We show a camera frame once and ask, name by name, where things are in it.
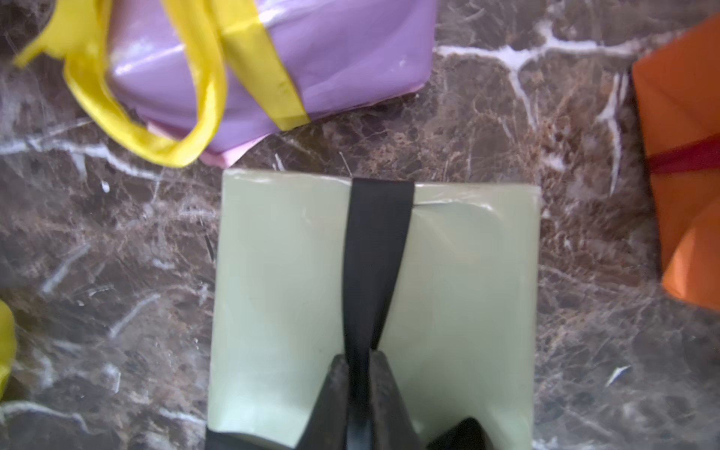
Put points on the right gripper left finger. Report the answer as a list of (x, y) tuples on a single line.
[(327, 426)]

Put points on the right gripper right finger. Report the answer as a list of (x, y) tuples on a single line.
[(392, 428)]

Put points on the green gift box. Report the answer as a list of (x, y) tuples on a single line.
[(459, 335)]

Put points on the black ribbon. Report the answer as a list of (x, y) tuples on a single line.
[(378, 221)]

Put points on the yellow ribbon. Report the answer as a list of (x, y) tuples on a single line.
[(217, 35), (8, 345)]

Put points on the purple gift box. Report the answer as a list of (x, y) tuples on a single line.
[(340, 55)]

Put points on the red ribbon on orange box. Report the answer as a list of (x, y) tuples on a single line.
[(697, 156)]

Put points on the orange gift box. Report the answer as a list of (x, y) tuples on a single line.
[(677, 90)]

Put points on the yellow ribbon on purple box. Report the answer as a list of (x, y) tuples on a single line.
[(217, 35)]

